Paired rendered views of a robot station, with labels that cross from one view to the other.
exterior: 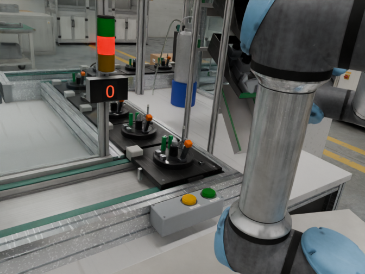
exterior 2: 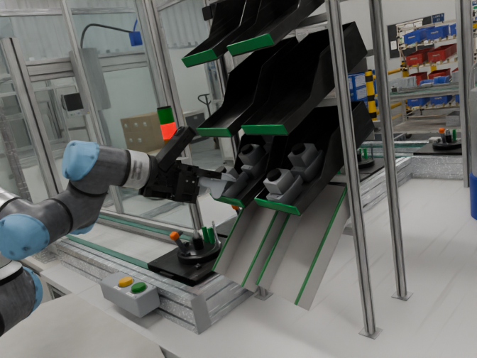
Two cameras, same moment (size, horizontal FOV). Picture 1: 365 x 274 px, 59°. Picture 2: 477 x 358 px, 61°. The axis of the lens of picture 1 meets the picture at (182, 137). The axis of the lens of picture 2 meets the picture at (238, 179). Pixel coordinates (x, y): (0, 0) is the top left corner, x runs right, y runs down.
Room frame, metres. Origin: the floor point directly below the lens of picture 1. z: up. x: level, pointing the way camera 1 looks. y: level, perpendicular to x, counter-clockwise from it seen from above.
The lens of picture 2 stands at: (1.01, -1.13, 1.47)
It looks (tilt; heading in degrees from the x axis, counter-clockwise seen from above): 14 degrees down; 84
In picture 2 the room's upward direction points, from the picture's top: 11 degrees counter-clockwise
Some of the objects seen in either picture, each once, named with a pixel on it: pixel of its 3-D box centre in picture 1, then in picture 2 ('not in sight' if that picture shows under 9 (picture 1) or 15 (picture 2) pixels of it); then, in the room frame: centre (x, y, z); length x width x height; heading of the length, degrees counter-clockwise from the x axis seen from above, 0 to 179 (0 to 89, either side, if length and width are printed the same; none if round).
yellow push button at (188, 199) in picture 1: (189, 200); (125, 283); (0.76, -0.03, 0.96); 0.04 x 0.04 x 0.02
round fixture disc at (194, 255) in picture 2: (173, 157); (199, 251); (0.99, 0.02, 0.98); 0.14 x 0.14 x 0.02
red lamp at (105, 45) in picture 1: (106, 44); (169, 130); (0.97, 0.25, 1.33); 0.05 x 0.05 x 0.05
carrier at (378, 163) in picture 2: not in sight; (358, 156); (1.78, 0.61, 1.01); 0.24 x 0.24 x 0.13; 36
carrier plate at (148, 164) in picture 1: (172, 162); (201, 256); (0.99, 0.02, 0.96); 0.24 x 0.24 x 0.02; 36
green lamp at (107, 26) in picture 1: (106, 26); (165, 116); (0.97, 0.25, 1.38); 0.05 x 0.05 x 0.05
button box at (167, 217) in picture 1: (188, 209); (128, 292); (0.76, -0.03, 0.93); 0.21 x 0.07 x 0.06; 126
